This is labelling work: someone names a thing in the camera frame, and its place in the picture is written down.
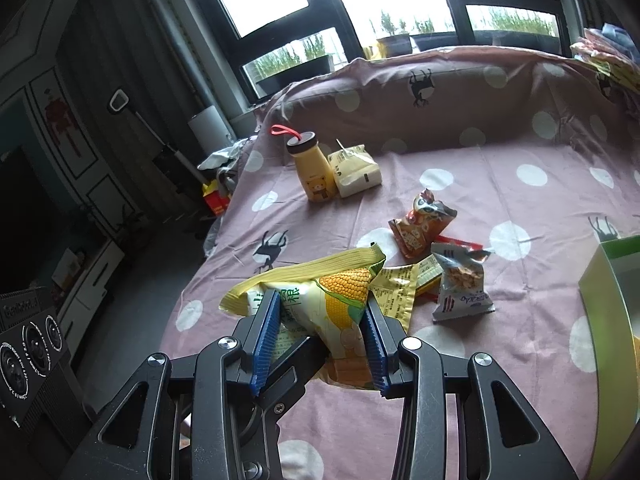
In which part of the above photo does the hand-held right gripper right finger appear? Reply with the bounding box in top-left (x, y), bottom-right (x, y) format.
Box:
top-left (362, 297), bottom-right (581, 480)

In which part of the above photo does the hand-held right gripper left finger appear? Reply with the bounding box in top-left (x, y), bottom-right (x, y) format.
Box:
top-left (65, 289), bottom-right (329, 480)

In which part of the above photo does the yellow corn snack bag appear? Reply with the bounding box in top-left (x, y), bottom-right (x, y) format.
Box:
top-left (220, 246), bottom-right (388, 392)

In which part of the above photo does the flat yellow printed packet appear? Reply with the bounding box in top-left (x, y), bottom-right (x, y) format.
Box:
top-left (381, 262), bottom-right (421, 337)

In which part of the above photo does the low white drawer unit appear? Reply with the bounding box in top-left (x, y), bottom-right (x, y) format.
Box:
top-left (47, 237), bottom-right (126, 356)

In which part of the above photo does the silver-blue snack packet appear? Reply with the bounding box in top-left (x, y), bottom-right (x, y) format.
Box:
top-left (430, 242), bottom-right (496, 323)

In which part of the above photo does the red-brown snack packet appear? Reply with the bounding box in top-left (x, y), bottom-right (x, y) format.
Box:
top-left (389, 189), bottom-right (458, 261)

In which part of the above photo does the red cardboard box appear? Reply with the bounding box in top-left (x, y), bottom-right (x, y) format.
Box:
top-left (202, 180), bottom-right (231, 216)

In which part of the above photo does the flat red snack packet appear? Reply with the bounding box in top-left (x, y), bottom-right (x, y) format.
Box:
top-left (414, 234), bottom-right (485, 307)

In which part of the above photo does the yellow bottle with bear print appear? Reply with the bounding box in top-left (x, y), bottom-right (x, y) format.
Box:
top-left (271, 124), bottom-right (337, 203)

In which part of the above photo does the crumpled silver plastic bag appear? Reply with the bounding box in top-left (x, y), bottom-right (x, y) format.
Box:
top-left (197, 137), bottom-right (258, 171)

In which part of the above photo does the cream milk carton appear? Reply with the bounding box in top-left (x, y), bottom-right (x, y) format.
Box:
top-left (327, 144), bottom-right (383, 198)

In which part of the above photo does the pink polka dot bed sheet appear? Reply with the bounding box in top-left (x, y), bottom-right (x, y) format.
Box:
top-left (172, 45), bottom-right (640, 480)

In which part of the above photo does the white panelled cabinet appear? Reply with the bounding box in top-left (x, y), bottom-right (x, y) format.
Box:
top-left (0, 25), bottom-right (151, 261)

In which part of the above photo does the green cardboard box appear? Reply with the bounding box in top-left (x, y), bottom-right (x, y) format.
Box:
top-left (578, 236), bottom-right (640, 441)

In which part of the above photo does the long black planter with grass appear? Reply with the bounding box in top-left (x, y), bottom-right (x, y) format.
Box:
top-left (466, 7), bottom-right (560, 43)
top-left (252, 35), bottom-right (335, 97)

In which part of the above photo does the stick vacuum cleaner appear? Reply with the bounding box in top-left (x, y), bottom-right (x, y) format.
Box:
top-left (106, 88), bottom-right (201, 196)

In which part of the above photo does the round plant pot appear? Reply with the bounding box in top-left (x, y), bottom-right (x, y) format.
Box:
top-left (374, 10), bottom-right (414, 58)

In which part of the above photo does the small dark planter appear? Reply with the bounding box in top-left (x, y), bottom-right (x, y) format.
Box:
top-left (411, 17), bottom-right (460, 52)

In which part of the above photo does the grey curtain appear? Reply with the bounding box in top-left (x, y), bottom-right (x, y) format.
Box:
top-left (55, 0), bottom-right (241, 201)

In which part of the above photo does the pile of folded clothes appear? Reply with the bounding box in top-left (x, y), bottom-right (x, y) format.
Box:
top-left (570, 22), bottom-right (640, 96)

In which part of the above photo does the black window frame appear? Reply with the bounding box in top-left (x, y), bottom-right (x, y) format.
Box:
top-left (190, 0), bottom-right (571, 106)

